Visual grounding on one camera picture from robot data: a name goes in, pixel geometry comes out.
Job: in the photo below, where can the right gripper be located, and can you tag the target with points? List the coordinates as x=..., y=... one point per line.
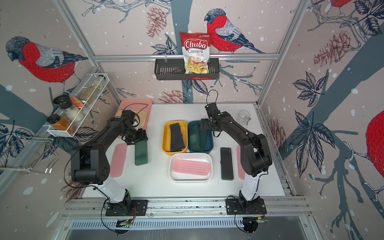
x=204, y=122

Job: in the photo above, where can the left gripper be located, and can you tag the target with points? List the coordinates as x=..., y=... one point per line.
x=143, y=135

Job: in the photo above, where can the green pencil case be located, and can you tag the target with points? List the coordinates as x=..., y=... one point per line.
x=195, y=138
x=141, y=153
x=205, y=140

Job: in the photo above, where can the black pencil case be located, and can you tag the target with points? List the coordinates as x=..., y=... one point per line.
x=227, y=173
x=177, y=142

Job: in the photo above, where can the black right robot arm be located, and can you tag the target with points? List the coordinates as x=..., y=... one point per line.
x=255, y=152

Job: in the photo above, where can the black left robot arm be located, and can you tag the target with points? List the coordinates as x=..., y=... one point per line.
x=89, y=163

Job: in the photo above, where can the dark teal storage box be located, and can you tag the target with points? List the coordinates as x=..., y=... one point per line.
x=189, y=133

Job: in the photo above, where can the yellow storage box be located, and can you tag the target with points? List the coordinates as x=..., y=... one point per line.
x=166, y=144

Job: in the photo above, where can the white storage box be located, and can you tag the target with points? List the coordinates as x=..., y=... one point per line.
x=201, y=157

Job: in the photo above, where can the clear measuring cup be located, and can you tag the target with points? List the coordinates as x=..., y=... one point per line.
x=243, y=118

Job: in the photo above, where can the pink tray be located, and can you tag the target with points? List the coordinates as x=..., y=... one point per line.
x=136, y=105

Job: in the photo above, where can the tan spice jar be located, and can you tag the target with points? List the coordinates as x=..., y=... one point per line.
x=91, y=93

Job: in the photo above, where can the black lid spice grinder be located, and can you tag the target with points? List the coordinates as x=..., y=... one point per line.
x=72, y=113

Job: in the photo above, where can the orange spice jar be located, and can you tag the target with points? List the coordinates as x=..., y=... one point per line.
x=61, y=124

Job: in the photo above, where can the Chuba cassava chips bag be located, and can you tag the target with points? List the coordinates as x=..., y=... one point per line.
x=196, y=52

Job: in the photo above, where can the white wire spice rack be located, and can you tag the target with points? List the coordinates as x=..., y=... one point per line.
x=84, y=108

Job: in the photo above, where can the black wire basket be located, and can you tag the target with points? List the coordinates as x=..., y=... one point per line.
x=174, y=70

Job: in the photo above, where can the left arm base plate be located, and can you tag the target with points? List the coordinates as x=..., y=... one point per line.
x=136, y=208

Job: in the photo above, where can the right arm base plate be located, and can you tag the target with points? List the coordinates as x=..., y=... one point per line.
x=239, y=206

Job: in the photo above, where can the metal wire hook rack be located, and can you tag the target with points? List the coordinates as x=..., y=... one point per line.
x=34, y=155

